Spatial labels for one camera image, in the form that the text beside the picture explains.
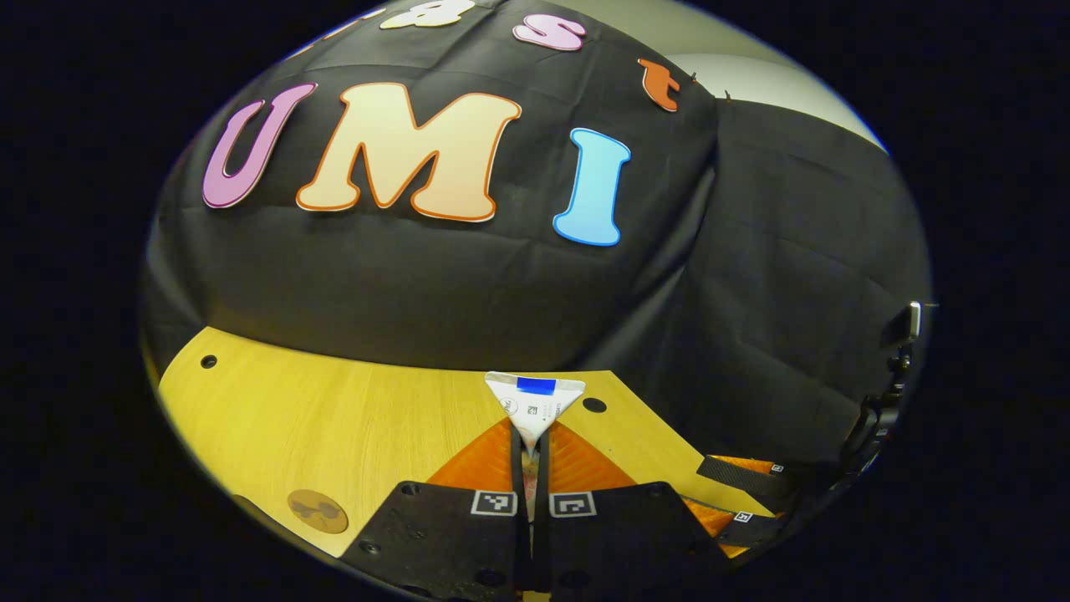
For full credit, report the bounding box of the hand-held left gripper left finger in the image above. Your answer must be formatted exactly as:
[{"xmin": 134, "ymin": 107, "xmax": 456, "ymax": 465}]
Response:
[{"xmin": 337, "ymin": 416, "xmax": 534, "ymax": 601}]

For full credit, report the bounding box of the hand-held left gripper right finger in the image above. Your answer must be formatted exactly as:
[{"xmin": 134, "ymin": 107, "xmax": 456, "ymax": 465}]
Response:
[{"xmin": 533, "ymin": 420, "xmax": 734, "ymax": 598}]

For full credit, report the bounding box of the round wooden coaster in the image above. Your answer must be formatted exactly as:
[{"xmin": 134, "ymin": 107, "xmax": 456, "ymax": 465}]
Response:
[{"xmin": 287, "ymin": 489, "xmax": 349, "ymax": 535}]

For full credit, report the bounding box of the white toothpaste tube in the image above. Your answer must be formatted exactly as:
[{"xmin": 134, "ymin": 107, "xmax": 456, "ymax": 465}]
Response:
[{"xmin": 484, "ymin": 371, "xmax": 587, "ymax": 536}]

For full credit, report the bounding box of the black backdrop cloth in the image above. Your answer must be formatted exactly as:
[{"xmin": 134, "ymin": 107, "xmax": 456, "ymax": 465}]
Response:
[{"xmin": 140, "ymin": 0, "xmax": 933, "ymax": 494}]

